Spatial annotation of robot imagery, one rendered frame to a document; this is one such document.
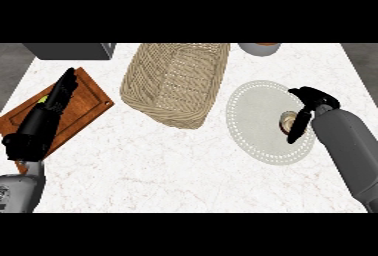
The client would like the grey bowl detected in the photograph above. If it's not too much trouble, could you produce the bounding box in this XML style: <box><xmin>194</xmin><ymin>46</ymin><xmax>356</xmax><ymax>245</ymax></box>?
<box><xmin>237</xmin><ymin>43</ymin><xmax>282</xmax><ymax>58</ymax></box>

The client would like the round white placemat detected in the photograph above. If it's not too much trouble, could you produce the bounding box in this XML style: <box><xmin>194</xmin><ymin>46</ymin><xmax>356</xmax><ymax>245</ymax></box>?
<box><xmin>225</xmin><ymin>79</ymin><xmax>318</xmax><ymax>166</ymax></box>

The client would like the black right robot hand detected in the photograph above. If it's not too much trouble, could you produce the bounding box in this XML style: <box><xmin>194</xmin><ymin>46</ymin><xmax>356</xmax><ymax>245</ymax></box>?
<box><xmin>285</xmin><ymin>85</ymin><xmax>343</xmax><ymax>145</ymax></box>

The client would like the brown cupcake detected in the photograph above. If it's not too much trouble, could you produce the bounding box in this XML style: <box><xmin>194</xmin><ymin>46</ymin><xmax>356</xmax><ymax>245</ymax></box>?
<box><xmin>278</xmin><ymin>110</ymin><xmax>307</xmax><ymax>136</ymax></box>

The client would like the brown wooden cutting board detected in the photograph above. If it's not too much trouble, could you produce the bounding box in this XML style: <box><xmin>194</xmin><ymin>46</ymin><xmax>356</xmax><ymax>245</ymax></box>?
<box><xmin>0</xmin><ymin>66</ymin><xmax>117</xmax><ymax>175</ymax></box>

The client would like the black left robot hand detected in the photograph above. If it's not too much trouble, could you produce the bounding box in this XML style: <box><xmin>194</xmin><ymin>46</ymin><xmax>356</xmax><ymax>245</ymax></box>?
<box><xmin>0</xmin><ymin>67</ymin><xmax>80</xmax><ymax>163</ymax></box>

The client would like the tan wicker basket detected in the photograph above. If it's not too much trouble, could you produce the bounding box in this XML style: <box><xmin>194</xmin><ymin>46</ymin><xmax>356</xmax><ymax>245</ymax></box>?
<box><xmin>118</xmin><ymin>43</ymin><xmax>232</xmax><ymax>130</ymax></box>

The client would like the dark grey appliance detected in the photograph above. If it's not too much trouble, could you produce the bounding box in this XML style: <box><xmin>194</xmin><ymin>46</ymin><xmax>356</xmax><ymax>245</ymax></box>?
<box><xmin>21</xmin><ymin>43</ymin><xmax>118</xmax><ymax>61</ymax></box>

